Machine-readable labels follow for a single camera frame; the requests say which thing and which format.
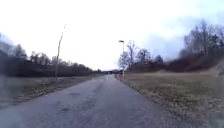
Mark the grey asphalt path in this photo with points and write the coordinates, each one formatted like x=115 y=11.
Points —
x=100 y=103

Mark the bare trees and bushes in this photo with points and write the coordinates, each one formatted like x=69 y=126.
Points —
x=186 y=56

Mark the street lamp pole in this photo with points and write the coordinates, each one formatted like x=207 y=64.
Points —
x=123 y=60

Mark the dry grass field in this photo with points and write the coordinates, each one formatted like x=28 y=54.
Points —
x=173 y=88

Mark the thin leaning pole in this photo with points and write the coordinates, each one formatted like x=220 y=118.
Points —
x=58 y=50

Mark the grass verge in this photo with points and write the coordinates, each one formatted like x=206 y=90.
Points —
x=30 y=87

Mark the row of dark trees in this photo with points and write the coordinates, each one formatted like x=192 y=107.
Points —
x=40 y=68

